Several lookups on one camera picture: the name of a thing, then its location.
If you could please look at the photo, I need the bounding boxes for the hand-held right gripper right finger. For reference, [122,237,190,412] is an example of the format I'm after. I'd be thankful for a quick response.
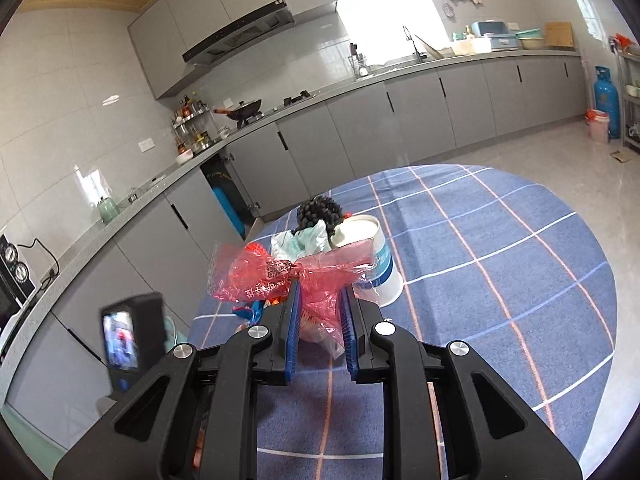
[337,289,583,480]

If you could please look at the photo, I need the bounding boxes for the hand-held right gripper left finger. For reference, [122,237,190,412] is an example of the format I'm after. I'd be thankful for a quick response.
[52,277,303,480]

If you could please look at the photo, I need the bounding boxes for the mint green waste bin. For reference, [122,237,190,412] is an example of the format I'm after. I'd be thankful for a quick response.
[164,316,192,357]

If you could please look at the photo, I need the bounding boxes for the colourful snack wrapper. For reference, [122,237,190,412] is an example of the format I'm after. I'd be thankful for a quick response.
[232,297,268,333]

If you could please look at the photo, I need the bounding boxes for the red plastic bag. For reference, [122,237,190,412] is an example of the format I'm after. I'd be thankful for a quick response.
[207,241,378,356]

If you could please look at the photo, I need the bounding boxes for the white blue-banded paper cup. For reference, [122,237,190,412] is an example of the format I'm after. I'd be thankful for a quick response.
[332,214,404,307]

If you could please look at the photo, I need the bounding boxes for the white tissue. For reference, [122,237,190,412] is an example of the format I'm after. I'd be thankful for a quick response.
[270,222,332,265]

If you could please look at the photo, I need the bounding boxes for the dark grey knit cloth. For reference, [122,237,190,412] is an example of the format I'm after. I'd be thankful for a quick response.
[296,195,351,241]

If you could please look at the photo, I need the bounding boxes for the green ceramic jar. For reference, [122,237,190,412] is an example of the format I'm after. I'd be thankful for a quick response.
[97,196,119,225]

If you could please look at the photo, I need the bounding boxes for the blue gas cylinder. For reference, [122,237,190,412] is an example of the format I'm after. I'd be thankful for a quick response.
[210,185,246,236]
[593,65,621,140]

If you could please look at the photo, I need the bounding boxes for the black and white microwave oven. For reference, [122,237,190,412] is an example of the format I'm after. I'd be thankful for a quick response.
[0,232,43,356]

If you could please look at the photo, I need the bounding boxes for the mint green object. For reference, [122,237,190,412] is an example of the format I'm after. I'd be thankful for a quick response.
[0,400,71,461]

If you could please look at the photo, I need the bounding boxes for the metal spice rack with bottles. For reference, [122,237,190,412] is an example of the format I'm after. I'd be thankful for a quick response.
[171,92,211,153]

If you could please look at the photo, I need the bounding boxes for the black wok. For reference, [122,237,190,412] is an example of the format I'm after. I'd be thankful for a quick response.
[212,100,263,123]

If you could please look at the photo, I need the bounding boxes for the black gas stove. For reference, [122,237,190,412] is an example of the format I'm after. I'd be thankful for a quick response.
[235,89,311,128]

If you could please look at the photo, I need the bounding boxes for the grey base kitchen cabinets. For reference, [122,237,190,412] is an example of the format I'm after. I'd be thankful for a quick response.
[0,55,586,451]

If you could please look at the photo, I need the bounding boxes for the metal utensil holder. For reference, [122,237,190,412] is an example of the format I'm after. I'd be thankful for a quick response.
[348,42,373,78]

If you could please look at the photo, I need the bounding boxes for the black and steel range hood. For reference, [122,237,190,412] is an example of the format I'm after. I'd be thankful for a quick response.
[181,0,296,78]

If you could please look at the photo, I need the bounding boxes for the steel kitchen faucet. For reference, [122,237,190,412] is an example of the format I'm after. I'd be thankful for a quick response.
[402,25,423,63]

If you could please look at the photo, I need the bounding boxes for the leaning cutting board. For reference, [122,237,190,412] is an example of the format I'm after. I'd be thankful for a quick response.
[414,34,443,61]

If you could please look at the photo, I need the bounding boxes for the white plastic container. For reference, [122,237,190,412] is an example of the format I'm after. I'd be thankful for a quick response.
[451,39,492,56]

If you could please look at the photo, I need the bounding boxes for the grey upper kitchen cabinets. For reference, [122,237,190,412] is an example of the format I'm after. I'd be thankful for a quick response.
[127,0,338,100]

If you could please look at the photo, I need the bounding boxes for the pink waste bin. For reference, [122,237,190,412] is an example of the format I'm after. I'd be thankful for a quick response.
[586,109,611,145]

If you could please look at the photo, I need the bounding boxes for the bright kitchen window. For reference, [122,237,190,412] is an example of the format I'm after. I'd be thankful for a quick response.
[325,0,451,61]

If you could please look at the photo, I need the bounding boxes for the blue storage box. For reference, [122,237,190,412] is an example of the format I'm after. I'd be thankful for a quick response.
[471,20,518,52]

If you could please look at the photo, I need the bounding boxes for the stacked mint green basins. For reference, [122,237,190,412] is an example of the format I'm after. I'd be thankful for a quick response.
[515,28,543,51]

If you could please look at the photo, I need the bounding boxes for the brown wooden board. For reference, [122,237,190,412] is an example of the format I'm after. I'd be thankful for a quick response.
[544,21,574,51]

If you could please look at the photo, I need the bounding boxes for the metal shelf rack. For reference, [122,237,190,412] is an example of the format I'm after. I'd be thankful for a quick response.
[609,34,640,153]

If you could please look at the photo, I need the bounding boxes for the black power cable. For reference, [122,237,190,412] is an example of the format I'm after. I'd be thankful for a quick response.
[17,238,60,281]

